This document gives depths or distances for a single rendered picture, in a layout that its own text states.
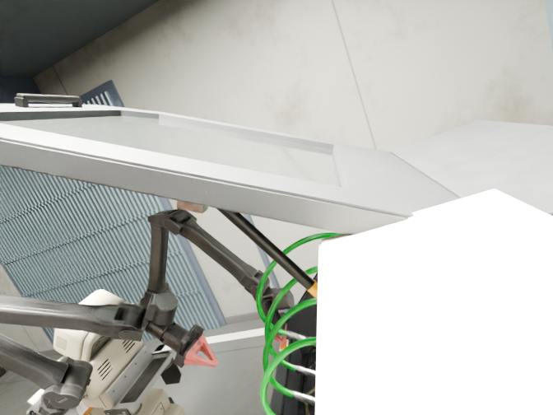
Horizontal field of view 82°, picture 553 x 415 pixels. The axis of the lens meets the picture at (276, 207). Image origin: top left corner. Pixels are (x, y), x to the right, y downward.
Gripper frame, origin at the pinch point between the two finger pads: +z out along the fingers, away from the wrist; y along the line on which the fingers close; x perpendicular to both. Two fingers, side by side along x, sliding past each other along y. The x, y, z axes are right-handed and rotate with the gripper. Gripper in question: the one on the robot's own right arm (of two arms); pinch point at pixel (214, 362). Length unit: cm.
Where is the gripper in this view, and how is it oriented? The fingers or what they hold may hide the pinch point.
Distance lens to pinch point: 91.5
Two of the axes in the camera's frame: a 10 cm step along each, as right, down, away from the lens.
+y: 3.4, -8.0, -4.9
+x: 3.8, -3.7, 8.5
